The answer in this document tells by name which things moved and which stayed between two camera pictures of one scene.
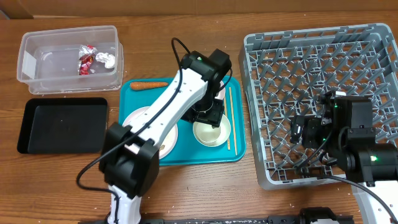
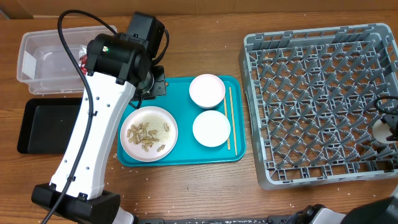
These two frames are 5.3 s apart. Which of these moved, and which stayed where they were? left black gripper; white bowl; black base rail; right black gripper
Moved: right black gripper; left black gripper
Stayed: black base rail; white bowl
